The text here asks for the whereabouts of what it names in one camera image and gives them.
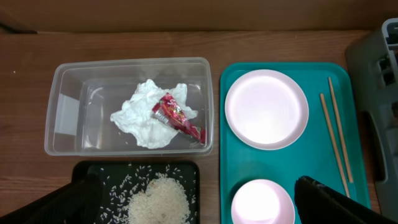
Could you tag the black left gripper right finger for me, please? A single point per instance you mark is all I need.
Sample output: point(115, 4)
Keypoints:
point(319, 204)

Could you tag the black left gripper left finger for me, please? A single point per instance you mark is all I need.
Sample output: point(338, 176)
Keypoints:
point(76, 202)

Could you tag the wooden chopstick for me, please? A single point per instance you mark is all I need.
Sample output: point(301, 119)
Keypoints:
point(340, 130)
point(334, 145)

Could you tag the pinkish small bowl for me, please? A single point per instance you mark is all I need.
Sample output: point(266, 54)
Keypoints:
point(262, 201)

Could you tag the white napkin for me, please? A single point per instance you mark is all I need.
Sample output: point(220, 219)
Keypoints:
point(135, 117)

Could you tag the white plate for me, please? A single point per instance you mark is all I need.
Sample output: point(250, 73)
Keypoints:
point(266, 109)

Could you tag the red foil wrapper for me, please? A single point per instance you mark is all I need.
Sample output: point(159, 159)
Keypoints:
point(167, 111)

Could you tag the grey dishwasher rack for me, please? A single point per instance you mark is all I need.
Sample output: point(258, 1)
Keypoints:
point(372, 66)

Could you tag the black plastic tray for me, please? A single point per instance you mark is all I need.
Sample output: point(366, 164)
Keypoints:
point(122, 179)

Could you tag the teal plastic tray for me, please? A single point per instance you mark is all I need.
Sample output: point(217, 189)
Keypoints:
point(312, 154)

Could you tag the white rice pile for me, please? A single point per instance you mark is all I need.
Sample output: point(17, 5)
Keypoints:
point(164, 201)

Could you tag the clear plastic bin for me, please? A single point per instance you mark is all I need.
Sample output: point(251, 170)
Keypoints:
point(84, 95)

